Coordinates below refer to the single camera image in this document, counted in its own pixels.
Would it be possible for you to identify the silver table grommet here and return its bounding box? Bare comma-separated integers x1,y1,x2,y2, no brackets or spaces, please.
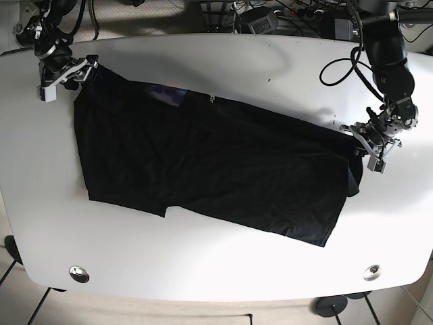
363,264,382,282
69,265,90,284

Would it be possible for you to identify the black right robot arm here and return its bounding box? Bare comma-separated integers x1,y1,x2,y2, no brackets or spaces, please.
14,1,98,102

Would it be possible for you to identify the left silver table grommet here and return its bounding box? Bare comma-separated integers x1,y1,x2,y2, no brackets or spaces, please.
69,265,90,284

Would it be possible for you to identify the right silver table grommet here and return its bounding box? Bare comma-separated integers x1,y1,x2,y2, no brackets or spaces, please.
363,264,382,282

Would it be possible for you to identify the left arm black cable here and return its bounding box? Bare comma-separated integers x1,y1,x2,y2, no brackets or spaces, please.
319,43,386,102

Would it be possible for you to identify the grey power adapter box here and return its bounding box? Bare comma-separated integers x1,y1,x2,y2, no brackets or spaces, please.
334,18,354,41

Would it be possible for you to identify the black round stand base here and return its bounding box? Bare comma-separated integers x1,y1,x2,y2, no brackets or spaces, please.
314,295,348,318

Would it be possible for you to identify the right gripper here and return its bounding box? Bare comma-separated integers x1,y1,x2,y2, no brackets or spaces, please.
38,55,99,102

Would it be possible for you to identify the black graphic print T-shirt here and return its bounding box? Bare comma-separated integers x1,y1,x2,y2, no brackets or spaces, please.
74,66,363,246

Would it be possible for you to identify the grey multi-socket box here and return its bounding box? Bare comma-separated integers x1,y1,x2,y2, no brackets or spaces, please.
242,7,279,35

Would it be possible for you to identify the left black table leg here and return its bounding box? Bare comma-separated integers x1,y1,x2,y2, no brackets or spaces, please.
27,287,51,325

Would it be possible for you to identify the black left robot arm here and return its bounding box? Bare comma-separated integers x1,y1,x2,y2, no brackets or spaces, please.
340,1,418,173

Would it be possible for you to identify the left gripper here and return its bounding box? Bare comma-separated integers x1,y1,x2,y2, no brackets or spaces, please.
340,123,402,173

